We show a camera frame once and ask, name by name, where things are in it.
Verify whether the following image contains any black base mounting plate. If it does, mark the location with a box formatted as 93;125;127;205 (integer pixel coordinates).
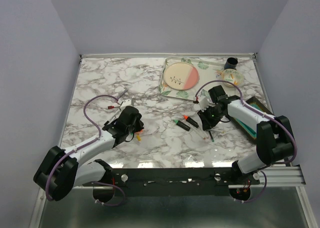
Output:
109;167;261;198

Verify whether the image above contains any black white pen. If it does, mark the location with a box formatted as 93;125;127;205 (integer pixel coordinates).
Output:
104;112;118;125

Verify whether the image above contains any cream and pink plate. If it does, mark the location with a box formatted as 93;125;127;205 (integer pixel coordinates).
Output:
163;62;200;90

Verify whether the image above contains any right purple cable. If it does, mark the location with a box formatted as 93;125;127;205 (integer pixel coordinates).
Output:
194;79;298;204

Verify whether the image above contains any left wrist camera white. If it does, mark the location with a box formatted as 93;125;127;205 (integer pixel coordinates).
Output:
117;98;134;110

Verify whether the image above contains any orange highlighter black body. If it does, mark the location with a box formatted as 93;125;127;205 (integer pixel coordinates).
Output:
183;115;199;128

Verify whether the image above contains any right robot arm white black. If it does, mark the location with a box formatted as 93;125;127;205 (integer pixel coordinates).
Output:
198;85;297;184

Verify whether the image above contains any dark blue cup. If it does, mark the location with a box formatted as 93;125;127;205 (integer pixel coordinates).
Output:
224;57;238;70

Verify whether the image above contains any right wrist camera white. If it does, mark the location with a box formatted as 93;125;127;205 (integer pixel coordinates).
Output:
193;97;211;112

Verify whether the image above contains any aluminium front rail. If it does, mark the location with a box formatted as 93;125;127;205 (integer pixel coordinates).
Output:
57;162;306;189

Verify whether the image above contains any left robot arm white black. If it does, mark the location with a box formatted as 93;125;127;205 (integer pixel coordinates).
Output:
33;106;144;201

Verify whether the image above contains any pink capped white pen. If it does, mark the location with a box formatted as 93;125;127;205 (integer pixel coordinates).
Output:
191;127;206;140

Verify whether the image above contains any floral ceramic bowl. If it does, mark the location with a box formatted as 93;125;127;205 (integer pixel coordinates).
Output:
221;69;244;86

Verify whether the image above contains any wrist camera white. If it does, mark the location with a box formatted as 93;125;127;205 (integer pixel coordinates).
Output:
193;97;211;112
117;98;134;110

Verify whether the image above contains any floral rectangular tray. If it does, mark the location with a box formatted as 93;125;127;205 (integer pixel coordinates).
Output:
157;56;238;104

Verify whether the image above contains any purple pen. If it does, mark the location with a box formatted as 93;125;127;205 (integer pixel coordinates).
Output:
117;89;128;99

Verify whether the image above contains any teal acrylic marker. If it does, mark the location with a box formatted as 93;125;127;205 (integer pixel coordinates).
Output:
208;131;215;142

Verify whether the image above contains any dark framed teal tray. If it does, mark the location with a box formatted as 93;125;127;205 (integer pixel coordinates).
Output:
230;96;273;144

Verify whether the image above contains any green highlighter black body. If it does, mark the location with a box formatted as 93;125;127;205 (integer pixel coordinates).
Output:
173;120;191;131

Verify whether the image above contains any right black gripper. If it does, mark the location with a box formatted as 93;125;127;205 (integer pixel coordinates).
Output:
197;105;225;131

